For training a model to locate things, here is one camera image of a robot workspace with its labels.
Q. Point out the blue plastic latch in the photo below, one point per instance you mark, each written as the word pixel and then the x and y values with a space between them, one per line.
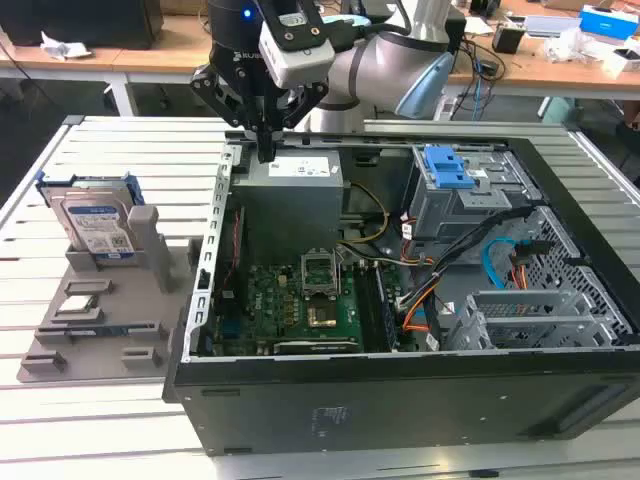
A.
pixel 445 167

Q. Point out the silver CPU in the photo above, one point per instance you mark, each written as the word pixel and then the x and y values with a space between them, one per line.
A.
pixel 75 305

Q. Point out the installed RAM stick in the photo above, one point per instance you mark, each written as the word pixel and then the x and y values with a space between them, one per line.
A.
pixel 387 310

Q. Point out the clear plastic bag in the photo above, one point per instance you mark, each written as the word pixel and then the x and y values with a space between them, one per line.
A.
pixel 567 47

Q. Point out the wooden desk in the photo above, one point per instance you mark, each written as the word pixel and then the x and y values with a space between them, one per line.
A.
pixel 165 60

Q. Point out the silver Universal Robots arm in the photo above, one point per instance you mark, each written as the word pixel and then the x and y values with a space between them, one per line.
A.
pixel 380 60

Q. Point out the CPU socket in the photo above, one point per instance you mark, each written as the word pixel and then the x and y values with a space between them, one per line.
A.
pixel 322 315

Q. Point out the hard disk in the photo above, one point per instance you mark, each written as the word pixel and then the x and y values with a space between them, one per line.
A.
pixel 95 225

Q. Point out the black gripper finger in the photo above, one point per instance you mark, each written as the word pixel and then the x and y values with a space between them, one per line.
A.
pixel 310 100
pixel 220 95

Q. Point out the blue RAM stick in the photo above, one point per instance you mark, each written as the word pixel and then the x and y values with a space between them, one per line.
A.
pixel 115 330

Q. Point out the black RAM slot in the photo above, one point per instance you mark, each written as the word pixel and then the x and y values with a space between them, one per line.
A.
pixel 367 310

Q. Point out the grey power supply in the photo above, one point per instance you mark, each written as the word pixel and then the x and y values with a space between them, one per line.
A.
pixel 285 205

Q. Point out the crumpled white paper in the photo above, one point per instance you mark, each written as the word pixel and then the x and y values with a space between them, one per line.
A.
pixel 65 47

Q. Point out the large black box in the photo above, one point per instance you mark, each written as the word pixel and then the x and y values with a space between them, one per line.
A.
pixel 75 20

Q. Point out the blue white carton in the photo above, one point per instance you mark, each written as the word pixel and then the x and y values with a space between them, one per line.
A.
pixel 610 22

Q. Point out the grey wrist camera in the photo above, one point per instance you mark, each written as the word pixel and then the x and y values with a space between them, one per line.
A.
pixel 300 62

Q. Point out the grey parts rack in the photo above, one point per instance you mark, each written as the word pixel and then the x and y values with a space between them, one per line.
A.
pixel 135 300

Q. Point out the white box with phone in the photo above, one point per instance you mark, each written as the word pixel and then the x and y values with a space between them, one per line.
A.
pixel 625 62

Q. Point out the grey flat tray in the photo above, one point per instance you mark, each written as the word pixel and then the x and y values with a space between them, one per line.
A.
pixel 552 25

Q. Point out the small black box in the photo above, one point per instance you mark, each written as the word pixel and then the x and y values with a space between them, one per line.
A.
pixel 507 40

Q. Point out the black graphics card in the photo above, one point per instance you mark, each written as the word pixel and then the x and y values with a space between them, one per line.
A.
pixel 310 347

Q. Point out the green motherboard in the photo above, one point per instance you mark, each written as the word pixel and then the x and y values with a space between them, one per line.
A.
pixel 270 300

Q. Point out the black speaker box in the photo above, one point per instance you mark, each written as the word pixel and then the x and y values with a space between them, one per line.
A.
pixel 457 30

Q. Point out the grey optical drive cage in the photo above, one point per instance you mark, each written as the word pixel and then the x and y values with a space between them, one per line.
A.
pixel 450 210

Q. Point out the metal disk bay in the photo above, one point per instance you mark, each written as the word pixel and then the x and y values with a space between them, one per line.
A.
pixel 525 300

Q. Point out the black PC case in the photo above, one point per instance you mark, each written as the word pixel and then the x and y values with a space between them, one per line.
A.
pixel 400 400

